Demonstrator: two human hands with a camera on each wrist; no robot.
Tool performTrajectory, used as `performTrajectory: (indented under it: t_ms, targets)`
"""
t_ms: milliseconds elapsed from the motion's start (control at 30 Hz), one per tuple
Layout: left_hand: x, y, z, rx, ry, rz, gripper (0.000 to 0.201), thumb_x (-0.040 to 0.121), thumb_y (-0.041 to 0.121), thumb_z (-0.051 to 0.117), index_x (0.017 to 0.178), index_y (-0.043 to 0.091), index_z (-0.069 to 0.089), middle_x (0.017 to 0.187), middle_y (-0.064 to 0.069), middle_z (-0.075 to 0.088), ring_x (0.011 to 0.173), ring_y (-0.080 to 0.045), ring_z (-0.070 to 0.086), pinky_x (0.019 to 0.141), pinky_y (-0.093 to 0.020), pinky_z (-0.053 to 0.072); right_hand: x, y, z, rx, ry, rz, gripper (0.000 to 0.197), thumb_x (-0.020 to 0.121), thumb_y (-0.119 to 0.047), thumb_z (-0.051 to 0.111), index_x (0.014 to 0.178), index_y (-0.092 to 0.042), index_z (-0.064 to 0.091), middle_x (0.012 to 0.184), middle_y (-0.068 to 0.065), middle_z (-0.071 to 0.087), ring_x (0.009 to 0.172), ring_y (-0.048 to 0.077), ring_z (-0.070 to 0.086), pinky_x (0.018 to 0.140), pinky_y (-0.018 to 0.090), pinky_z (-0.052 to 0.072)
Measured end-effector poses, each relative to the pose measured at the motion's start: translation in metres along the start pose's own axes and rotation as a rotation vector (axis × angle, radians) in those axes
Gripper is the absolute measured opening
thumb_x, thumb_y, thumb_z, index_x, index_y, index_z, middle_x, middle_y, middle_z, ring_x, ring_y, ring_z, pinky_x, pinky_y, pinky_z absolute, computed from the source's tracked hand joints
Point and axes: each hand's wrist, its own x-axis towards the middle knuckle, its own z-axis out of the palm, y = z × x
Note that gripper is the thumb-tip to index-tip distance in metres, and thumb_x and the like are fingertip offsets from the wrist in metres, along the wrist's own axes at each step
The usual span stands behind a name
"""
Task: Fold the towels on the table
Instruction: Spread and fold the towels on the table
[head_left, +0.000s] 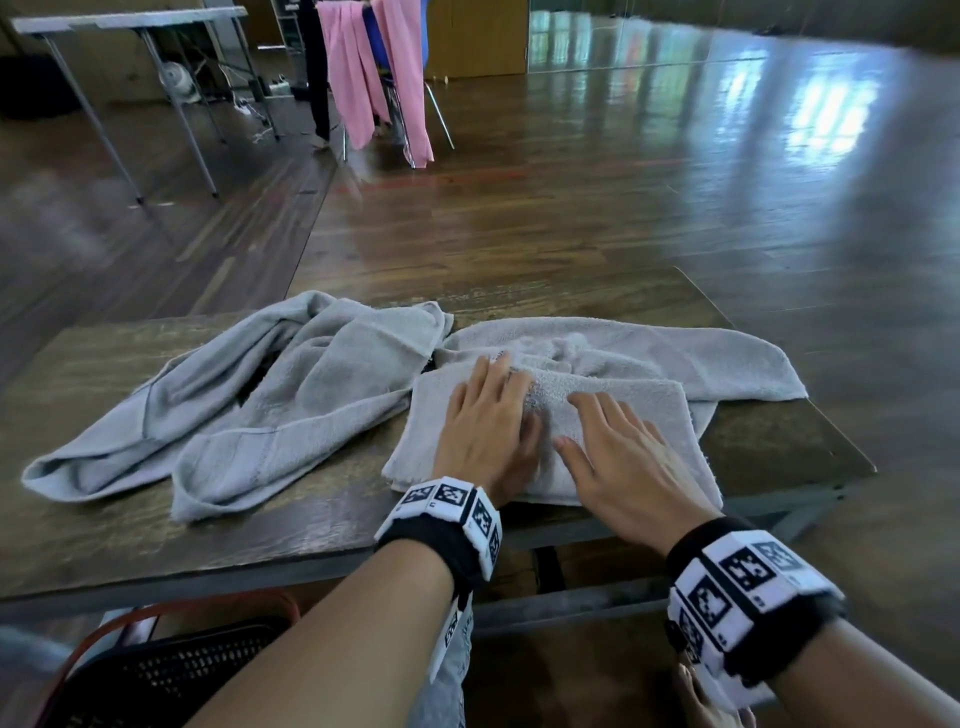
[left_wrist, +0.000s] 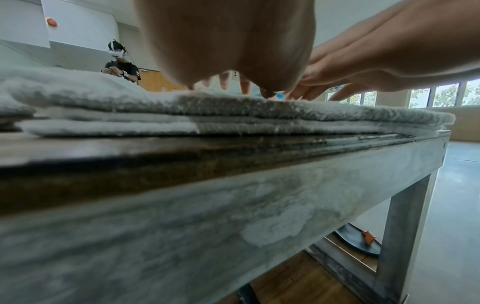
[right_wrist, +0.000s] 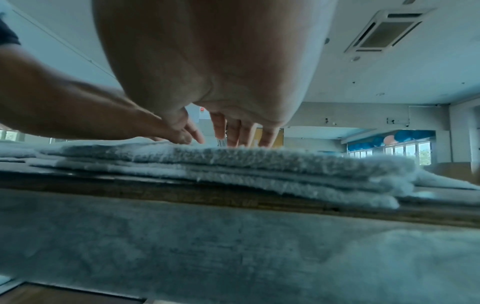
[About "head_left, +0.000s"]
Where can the light grey smooth towel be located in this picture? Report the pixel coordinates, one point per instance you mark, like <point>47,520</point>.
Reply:
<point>337,375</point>

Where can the blue chair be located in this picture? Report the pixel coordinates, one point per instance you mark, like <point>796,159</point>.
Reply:
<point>401,90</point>

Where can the person's right forearm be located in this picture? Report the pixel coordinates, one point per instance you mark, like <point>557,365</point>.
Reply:
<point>862,682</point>

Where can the black left wrist marker band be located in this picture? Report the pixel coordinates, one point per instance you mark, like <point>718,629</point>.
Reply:
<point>442,525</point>

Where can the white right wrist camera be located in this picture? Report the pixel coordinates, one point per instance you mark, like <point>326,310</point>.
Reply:
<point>731,694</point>

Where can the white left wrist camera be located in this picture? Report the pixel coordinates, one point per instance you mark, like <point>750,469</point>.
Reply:
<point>448,634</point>

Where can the white power strip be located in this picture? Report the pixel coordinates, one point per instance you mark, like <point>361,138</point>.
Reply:
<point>279,86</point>

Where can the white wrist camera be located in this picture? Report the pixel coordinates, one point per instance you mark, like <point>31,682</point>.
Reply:
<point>448,634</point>
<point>731,694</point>

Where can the black right wrist marker band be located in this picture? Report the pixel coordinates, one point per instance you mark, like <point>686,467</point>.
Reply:
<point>750,600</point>

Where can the person's bare foot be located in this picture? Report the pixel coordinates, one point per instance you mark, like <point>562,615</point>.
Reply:
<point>701,709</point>

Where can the pink cloth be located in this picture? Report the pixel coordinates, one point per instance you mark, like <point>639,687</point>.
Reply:
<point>352,75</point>
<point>405,75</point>

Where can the white floor fan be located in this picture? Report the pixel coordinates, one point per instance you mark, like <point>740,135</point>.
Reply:
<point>180,82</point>

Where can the yellow wooden door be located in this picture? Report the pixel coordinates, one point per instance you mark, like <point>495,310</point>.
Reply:
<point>480,37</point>

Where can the black wrist marker band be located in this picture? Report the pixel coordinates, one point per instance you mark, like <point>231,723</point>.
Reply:
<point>750,600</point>
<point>442,525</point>

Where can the grey folding table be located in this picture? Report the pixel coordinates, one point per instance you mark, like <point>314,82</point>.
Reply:
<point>127,19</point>

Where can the person's right hand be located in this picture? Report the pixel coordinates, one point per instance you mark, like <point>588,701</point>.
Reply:
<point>637,480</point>

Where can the person's left hand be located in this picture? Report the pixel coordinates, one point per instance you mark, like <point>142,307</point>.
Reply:
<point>487,442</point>

